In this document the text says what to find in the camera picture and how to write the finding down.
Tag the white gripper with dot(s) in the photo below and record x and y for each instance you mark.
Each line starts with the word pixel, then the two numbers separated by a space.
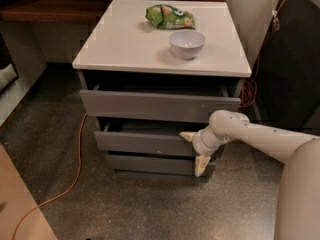
pixel 199 144

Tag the grey drawer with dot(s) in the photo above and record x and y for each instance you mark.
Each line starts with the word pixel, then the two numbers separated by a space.
pixel 185 167
pixel 155 106
pixel 147 137

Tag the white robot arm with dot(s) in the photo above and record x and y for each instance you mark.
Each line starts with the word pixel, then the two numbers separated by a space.
pixel 298 206

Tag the grey top drawer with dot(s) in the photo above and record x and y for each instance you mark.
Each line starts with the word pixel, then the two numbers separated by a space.
pixel 155 106

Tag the grey bottom drawer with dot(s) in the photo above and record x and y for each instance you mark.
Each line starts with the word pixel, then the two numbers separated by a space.
pixel 185 167

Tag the white top grey drawer cabinet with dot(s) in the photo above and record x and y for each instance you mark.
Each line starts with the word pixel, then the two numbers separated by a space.
pixel 126 53

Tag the white bowl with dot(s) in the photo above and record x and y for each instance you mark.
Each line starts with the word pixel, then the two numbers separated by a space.
pixel 186 44

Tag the dark cabinet on right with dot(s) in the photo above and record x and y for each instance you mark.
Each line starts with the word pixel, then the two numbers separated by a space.
pixel 288 68

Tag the green chip bag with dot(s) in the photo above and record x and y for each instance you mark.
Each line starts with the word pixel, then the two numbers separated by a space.
pixel 167 17

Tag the dark wooden shelf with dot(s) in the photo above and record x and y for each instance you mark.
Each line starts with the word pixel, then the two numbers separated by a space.
pixel 58 11

